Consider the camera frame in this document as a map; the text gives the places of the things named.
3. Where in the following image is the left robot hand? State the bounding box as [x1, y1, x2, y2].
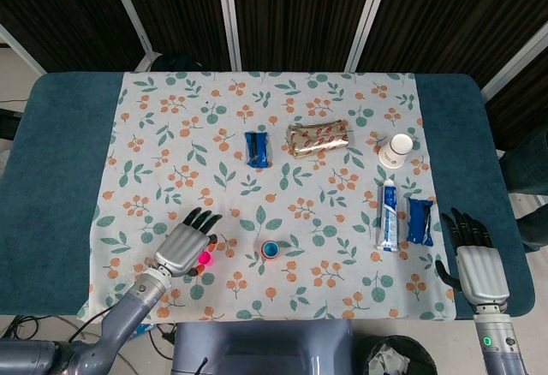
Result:
[152, 206, 223, 277]

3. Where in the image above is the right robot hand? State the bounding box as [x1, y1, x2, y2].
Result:
[434, 206, 511, 306]

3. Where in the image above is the large orange plastic cup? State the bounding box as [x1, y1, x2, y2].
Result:
[260, 240, 283, 260]

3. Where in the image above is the white paper cup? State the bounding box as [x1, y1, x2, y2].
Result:
[378, 133, 414, 170]

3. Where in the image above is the blue snack packet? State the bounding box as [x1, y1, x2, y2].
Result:
[243, 130, 271, 169]
[405, 197, 435, 247]

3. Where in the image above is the person leg in jeans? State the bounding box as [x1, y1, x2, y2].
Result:
[498, 126, 548, 252]

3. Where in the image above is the white blue toothpaste tube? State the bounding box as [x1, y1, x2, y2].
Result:
[375, 178, 400, 252]

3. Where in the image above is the black trash bin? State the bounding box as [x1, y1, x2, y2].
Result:
[357, 334, 438, 375]

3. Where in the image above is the grey blue robot torso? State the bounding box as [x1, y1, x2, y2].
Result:
[170, 319, 359, 375]

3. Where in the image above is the floral print tablecloth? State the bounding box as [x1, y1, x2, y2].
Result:
[76, 70, 457, 323]

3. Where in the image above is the teal table cover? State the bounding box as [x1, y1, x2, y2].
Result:
[0, 71, 536, 320]

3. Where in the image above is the gold red-print wrapped package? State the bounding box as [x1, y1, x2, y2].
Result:
[285, 118, 350, 160]

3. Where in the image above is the black chair back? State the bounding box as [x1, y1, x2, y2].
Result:
[149, 52, 206, 72]

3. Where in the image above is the dark slatted partition panel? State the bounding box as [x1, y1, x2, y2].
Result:
[117, 0, 235, 72]
[0, 0, 142, 74]
[233, 0, 378, 72]
[357, 0, 548, 89]

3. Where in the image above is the white partition post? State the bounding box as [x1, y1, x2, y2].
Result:
[345, 0, 395, 72]
[215, 0, 241, 72]
[0, 23, 46, 74]
[102, 0, 162, 72]
[481, 19, 548, 100]

